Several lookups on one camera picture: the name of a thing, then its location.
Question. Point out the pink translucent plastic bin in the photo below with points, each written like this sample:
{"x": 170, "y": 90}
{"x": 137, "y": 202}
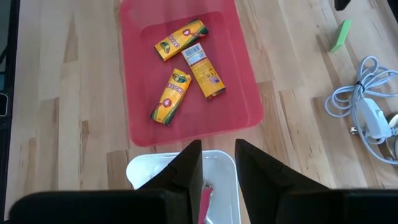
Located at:
{"x": 236, "y": 93}

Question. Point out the black frame bracket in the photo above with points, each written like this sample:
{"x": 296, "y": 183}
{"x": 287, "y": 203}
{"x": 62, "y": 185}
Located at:
{"x": 342, "y": 3}

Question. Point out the green eraser block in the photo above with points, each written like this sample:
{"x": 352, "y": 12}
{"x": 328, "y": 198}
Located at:
{"x": 340, "y": 35}

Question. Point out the white plastic bin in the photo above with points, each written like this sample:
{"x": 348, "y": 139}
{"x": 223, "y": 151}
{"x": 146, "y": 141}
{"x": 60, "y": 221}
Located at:
{"x": 220, "y": 174}

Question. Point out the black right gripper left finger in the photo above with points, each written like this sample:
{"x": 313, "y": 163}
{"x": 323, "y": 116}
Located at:
{"x": 174, "y": 202}

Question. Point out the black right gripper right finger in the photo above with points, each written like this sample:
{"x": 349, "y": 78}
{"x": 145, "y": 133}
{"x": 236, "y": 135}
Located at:
{"x": 273, "y": 199}

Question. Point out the yellow green crayon box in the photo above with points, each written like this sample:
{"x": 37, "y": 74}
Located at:
{"x": 171, "y": 96}
{"x": 203, "y": 76}
{"x": 181, "y": 39}

